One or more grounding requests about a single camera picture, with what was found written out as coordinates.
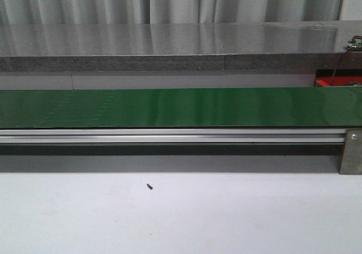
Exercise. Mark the grey stone counter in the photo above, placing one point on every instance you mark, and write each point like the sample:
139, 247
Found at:
306, 45

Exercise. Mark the red plastic tray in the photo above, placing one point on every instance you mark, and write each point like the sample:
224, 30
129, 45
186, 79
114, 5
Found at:
326, 78

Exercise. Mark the green conveyor belt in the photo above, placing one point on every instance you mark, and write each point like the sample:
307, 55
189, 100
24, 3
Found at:
194, 107

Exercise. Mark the small green circuit board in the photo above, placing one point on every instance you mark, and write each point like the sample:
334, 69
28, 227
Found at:
354, 44

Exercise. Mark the grey curtain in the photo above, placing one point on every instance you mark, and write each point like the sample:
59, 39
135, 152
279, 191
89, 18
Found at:
175, 11

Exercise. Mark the aluminium conveyor frame rail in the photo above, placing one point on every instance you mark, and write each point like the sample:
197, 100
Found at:
191, 135

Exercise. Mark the steel conveyor end bracket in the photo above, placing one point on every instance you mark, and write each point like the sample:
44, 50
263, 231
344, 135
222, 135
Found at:
351, 160

